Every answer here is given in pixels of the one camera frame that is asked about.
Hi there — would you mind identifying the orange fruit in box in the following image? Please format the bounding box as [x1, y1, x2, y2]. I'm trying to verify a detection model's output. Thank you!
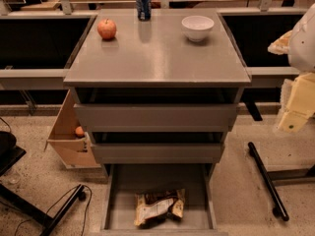
[75, 126, 85, 138]

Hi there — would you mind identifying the black table leg right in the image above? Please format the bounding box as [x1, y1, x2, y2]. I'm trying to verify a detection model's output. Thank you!
[248, 142, 289, 221]

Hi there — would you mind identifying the brown chip bag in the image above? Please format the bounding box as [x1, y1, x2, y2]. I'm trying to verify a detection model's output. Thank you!
[134, 189, 186, 226]

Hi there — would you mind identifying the black cable on floor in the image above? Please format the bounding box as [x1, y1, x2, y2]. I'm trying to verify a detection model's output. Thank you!
[13, 184, 94, 236]

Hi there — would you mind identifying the grey middle drawer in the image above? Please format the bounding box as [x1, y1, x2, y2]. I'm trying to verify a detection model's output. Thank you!
[92, 144, 224, 164]

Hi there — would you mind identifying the cardboard box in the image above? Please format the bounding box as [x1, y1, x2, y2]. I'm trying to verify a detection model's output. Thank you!
[47, 91, 99, 168]

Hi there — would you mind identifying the grey drawer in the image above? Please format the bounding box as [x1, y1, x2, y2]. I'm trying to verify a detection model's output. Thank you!
[74, 104, 237, 132]
[92, 144, 224, 164]
[100, 164, 228, 236]

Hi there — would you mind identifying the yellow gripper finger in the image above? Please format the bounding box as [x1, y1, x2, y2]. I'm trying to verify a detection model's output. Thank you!
[268, 30, 292, 55]
[278, 73, 315, 133]

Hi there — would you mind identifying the grey top drawer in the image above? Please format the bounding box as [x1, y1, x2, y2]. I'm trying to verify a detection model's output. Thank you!
[74, 104, 237, 132]

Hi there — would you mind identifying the blue soda can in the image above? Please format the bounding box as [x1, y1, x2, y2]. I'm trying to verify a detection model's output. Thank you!
[136, 0, 151, 21]

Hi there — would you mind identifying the red apple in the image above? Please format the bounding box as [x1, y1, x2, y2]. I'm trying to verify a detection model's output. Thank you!
[97, 19, 117, 40]

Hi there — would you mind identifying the grey drawer cabinet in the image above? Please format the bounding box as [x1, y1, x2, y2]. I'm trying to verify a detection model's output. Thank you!
[63, 7, 252, 169]

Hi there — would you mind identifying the white bowl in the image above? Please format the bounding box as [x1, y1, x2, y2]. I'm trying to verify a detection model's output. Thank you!
[181, 16, 215, 42]

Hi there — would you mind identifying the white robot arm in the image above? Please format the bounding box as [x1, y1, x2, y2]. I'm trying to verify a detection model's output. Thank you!
[268, 4, 315, 133]

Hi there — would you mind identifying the grey bottom drawer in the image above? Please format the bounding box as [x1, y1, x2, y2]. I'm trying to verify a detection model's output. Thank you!
[100, 164, 228, 236]

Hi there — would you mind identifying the black stand base left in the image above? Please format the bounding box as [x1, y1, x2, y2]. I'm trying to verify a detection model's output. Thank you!
[0, 183, 87, 236]

